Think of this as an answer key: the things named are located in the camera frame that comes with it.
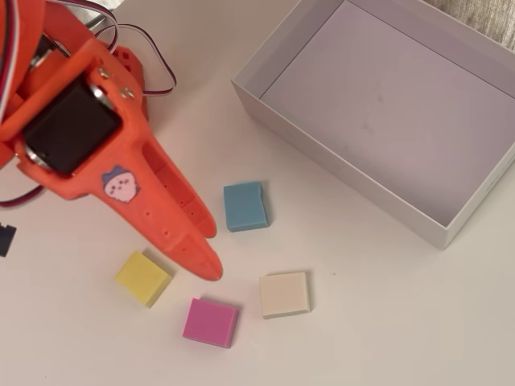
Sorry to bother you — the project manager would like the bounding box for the orange gripper finger with sticker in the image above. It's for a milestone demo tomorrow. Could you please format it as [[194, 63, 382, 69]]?
[[65, 115, 225, 282]]

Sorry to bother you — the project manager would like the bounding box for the plain orange gripper finger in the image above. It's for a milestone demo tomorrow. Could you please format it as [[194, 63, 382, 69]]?
[[139, 123, 219, 239]]

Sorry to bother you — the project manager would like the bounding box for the orange gripper black servo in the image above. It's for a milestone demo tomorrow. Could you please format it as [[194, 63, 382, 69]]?
[[0, 39, 152, 202]]

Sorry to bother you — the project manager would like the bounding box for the white cardboard bin box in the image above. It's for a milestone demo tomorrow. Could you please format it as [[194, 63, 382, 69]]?
[[230, 0, 515, 251]]

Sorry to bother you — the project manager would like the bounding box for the pink foam cuboid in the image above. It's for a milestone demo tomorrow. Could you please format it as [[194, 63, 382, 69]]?
[[181, 297, 240, 349]]

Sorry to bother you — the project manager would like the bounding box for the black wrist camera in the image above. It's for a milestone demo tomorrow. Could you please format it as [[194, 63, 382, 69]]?
[[0, 222, 18, 258]]

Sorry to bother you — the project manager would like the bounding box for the red white black servo cable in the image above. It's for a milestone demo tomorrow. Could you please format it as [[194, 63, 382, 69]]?
[[0, 0, 45, 209], [86, 0, 179, 100]]

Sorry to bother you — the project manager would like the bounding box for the orange robot base plate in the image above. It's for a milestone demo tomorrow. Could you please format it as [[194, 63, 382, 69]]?
[[109, 43, 146, 88]]

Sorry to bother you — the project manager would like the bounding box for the blue foam cuboid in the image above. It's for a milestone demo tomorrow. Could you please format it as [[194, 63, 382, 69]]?
[[223, 180, 270, 233]]

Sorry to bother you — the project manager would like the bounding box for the cream foam cuboid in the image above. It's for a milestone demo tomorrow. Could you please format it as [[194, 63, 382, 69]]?
[[258, 271, 312, 320]]

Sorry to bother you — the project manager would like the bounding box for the yellow foam cuboid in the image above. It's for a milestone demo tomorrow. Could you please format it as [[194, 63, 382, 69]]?
[[113, 249, 175, 309]]

